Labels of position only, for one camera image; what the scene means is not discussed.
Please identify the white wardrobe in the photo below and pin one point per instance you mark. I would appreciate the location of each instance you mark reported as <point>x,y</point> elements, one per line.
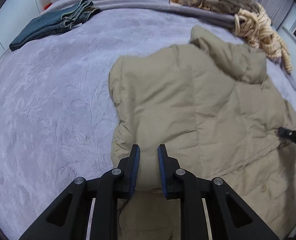
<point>14,16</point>

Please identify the grey curtain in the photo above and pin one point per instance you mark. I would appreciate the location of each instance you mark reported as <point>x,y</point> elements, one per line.
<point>277,10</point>

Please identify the brown fuzzy garment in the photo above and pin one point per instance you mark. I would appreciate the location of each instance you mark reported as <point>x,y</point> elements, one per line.
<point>230,7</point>

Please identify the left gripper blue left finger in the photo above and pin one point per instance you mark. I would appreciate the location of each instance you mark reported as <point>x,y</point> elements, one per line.
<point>129,167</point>

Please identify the purple bed blanket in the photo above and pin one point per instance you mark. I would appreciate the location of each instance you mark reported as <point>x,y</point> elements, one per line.
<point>57,118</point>

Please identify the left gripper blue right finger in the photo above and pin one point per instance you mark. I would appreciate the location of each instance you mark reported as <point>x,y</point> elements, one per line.
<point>168,166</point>

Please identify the beige puffer jacket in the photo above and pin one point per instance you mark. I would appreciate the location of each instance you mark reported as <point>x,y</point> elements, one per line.
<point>216,110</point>

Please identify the folded dark blue jeans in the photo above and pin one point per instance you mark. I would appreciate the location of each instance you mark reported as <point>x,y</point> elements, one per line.
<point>55,22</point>

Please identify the cream striped garment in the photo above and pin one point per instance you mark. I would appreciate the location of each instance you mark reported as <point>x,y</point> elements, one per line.
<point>257,30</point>

